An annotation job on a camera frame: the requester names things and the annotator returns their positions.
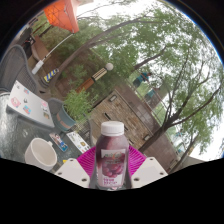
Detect yellow blue striped cone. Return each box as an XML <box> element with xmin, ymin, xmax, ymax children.
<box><xmin>40</xmin><ymin>68</ymin><xmax>60</xmax><ymax>84</ymax></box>

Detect person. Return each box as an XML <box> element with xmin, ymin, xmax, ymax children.
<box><xmin>144</xmin><ymin>88</ymin><xmax>158</xmax><ymax>99</ymax></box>
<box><xmin>132</xmin><ymin>71</ymin><xmax>153</xmax><ymax>88</ymax></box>

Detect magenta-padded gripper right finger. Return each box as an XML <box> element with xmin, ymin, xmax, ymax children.
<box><xmin>127</xmin><ymin>144</ymin><xmax>169</xmax><ymax>188</ymax></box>

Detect small colourful sticker card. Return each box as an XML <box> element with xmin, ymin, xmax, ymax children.
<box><xmin>49</xmin><ymin>132</ymin><xmax>69</xmax><ymax>153</ymax></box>

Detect pink juice bottle white cap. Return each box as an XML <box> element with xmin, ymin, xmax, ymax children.
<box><xmin>95</xmin><ymin>120</ymin><xmax>130</xmax><ymax>190</ymax></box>

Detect lamp post with globe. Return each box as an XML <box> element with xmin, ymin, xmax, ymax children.
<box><xmin>75</xmin><ymin>62</ymin><xmax>114</xmax><ymax>94</ymax></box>

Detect orange canopy tent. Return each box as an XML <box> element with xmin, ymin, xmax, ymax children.
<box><xmin>31</xmin><ymin>0</ymin><xmax>80</xmax><ymax>75</ymax></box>

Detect grey laptop with stickers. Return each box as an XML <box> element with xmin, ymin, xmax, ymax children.
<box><xmin>6</xmin><ymin>79</ymin><xmax>55</xmax><ymax>129</ymax></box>

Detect white ceramic cup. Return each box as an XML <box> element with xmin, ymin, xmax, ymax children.
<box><xmin>24</xmin><ymin>137</ymin><xmax>58</xmax><ymax>172</ymax></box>

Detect white sticker sheet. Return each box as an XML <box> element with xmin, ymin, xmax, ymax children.
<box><xmin>65</xmin><ymin>130</ymin><xmax>91</xmax><ymax>154</ymax></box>

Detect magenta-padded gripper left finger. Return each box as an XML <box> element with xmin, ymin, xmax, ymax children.
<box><xmin>54</xmin><ymin>146</ymin><xmax>99</xmax><ymax>189</ymax></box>

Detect green plant in blue pot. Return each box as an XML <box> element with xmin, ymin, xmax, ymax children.
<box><xmin>54</xmin><ymin>89</ymin><xmax>94</xmax><ymax>133</ymax></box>

